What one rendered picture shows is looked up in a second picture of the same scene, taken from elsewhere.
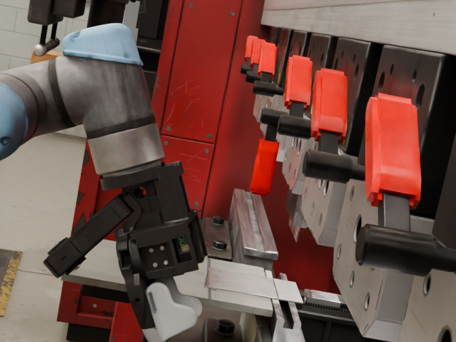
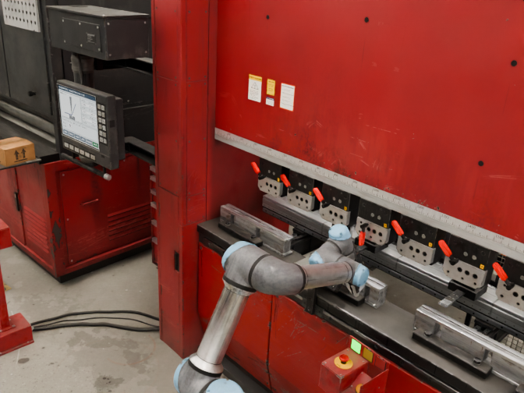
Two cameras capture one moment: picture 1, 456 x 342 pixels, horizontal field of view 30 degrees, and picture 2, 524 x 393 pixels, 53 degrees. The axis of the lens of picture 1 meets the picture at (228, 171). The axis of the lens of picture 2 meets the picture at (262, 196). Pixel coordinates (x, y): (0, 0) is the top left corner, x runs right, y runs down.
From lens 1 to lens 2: 1.77 m
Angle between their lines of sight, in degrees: 41
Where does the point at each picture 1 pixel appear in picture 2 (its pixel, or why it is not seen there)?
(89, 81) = (346, 244)
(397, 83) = (467, 246)
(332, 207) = (431, 259)
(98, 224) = not seen: hidden behind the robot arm
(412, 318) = (500, 289)
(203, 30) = (195, 150)
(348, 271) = (458, 276)
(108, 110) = (350, 249)
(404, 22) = (462, 233)
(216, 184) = (209, 206)
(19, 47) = not seen: outside the picture
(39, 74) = (334, 249)
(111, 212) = not seen: hidden behind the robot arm
